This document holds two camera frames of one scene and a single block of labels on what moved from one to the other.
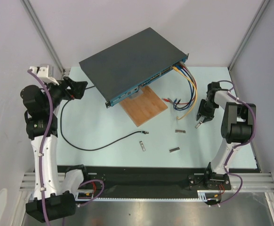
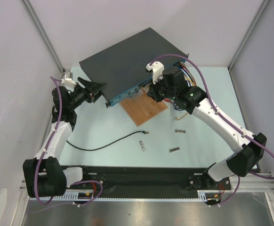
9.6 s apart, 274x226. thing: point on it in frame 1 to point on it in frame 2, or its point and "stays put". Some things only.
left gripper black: (77, 90) to (93, 87)
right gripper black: (205, 112) to (156, 92)
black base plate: (148, 182) stays put
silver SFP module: (180, 131) stays put
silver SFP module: (174, 149) stays put
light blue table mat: (90, 134) stays put
